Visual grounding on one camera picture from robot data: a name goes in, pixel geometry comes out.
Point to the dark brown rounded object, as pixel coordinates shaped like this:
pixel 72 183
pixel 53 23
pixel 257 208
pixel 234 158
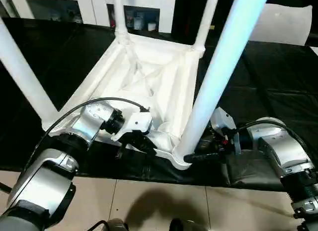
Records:
pixel 116 226
pixel 181 226

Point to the black metal rod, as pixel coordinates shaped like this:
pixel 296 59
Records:
pixel 5 187

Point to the black cabinet with gold label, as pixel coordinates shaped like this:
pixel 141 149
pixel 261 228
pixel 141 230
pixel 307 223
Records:
pixel 183 17

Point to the white flat board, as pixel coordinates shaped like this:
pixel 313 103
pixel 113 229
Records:
pixel 315 50

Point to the grey curtain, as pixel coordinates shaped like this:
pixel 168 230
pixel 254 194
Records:
pixel 5 7

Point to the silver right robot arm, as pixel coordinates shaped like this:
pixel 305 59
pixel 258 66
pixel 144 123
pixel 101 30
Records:
pixel 280 146

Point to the black work mat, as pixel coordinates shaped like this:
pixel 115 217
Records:
pixel 273 92

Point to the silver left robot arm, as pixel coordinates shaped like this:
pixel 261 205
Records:
pixel 87 121

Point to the white cabinet with glass doors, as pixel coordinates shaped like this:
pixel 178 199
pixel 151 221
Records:
pixel 95 5

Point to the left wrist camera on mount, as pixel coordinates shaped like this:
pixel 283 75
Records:
pixel 139 121

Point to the white plastic table top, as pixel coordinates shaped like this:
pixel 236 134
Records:
pixel 149 67

